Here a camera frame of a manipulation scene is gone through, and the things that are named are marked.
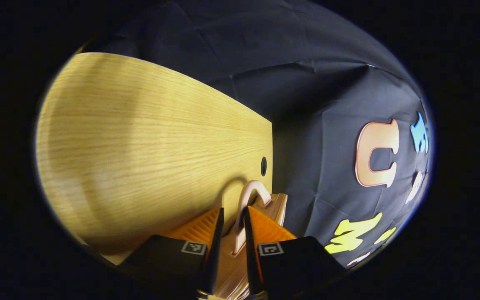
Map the pink suitcase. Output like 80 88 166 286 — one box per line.
207 180 289 300

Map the black backdrop cloth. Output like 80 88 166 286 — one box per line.
77 0 435 269

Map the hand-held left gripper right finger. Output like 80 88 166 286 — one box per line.
243 206 346 298

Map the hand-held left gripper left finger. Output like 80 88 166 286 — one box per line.
119 207 225 296

